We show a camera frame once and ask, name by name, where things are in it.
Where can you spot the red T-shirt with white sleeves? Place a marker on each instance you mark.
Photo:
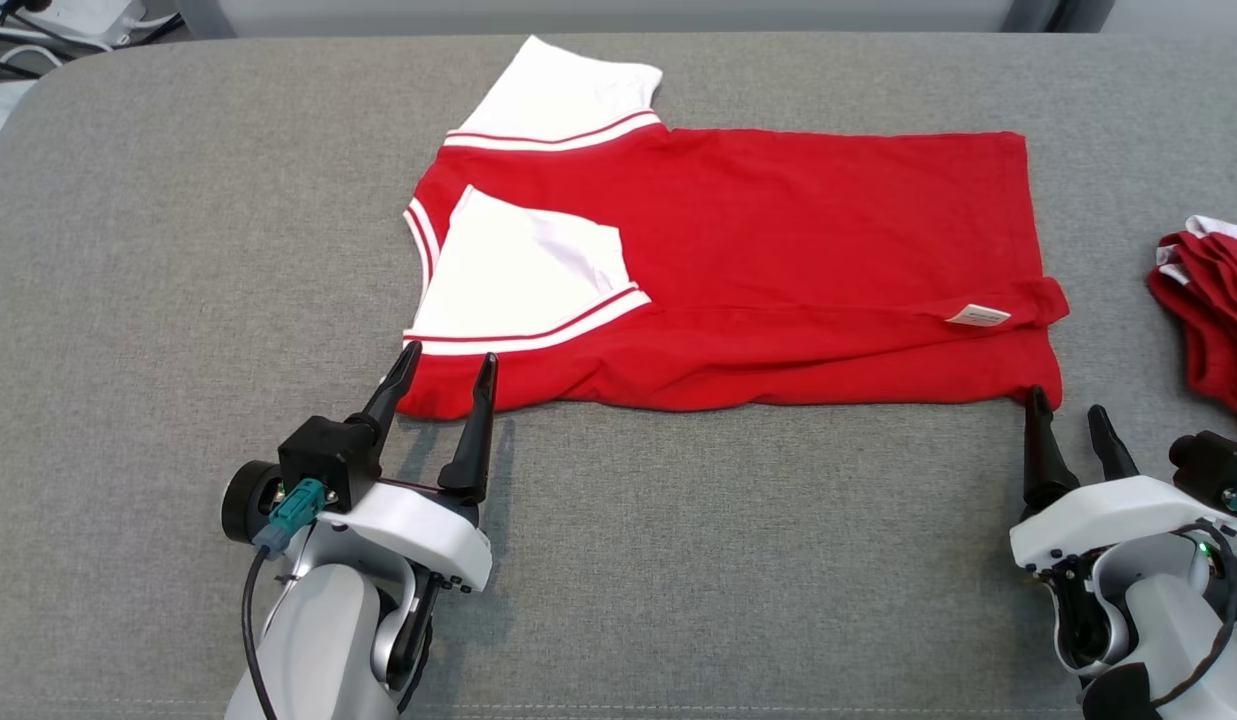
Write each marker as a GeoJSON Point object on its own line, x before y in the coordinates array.
{"type": "Point", "coordinates": [778, 240]}

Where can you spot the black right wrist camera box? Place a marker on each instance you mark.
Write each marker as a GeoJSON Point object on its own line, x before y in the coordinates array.
{"type": "Point", "coordinates": [1213, 465]}

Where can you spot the white partition panel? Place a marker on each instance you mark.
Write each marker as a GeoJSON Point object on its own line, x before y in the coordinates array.
{"type": "Point", "coordinates": [618, 12]}
{"type": "Point", "coordinates": [1178, 10]}

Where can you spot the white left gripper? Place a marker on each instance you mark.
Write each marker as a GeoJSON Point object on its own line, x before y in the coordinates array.
{"type": "Point", "coordinates": [428, 525]}

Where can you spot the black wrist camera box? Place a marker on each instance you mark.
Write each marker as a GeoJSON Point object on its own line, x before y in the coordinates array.
{"type": "Point", "coordinates": [1213, 465]}
{"type": "Point", "coordinates": [328, 460]}

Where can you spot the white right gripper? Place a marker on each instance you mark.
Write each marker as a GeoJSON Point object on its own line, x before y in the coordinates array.
{"type": "Point", "coordinates": [1098, 520]}

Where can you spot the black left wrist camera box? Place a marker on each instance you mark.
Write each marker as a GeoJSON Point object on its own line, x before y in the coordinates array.
{"type": "Point", "coordinates": [328, 460]}

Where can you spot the pile of red shirts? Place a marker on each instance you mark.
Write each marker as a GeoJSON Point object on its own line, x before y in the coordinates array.
{"type": "Point", "coordinates": [1218, 320]}

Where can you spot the teal left camera connector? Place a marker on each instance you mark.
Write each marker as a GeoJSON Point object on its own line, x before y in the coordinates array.
{"type": "Point", "coordinates": [293, 515]}

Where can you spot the black power adapter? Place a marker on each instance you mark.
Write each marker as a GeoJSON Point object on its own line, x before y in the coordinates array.
{"type": "Point", "coordinates": [23, 5]}

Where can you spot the grey partition post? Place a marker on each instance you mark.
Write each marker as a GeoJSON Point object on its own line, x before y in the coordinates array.
{"type": "Point", "coordinates": [1083, 12]}
{"type": "Point", "coordinates": [1028, 12]}
{"type": "Point", "coordinates": [206, 15]}

